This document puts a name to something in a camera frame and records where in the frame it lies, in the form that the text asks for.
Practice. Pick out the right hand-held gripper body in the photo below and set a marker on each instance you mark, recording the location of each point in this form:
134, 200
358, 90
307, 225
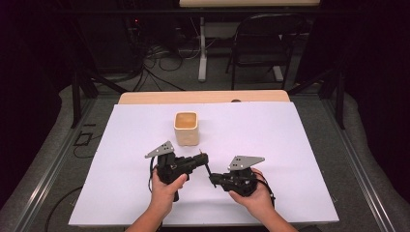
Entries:
241, 180

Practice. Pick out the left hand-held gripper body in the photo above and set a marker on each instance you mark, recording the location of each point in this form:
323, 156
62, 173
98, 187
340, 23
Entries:
170, 166

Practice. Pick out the dark blue pen gold tip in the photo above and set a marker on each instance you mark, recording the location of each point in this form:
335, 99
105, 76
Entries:
208, 169

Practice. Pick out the person's right hand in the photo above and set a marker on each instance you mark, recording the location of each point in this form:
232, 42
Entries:
257, 199

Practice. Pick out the person's left hand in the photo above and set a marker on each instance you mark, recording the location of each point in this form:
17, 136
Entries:
166, 195

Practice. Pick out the orange square cup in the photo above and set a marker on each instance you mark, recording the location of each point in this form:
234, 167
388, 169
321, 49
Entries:
187, 132

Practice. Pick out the wooden table with white legs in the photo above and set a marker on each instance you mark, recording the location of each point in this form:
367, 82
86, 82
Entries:
202, 48

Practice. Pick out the black metal stand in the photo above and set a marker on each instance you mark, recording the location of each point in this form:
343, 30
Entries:
83, 90
336, 93

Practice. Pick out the black folding chair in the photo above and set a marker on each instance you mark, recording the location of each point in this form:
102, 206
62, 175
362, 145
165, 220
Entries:
264, 35

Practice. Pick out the grey metal floor rail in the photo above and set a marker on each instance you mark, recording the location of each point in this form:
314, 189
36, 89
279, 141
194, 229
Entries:
45, 180
361, 167

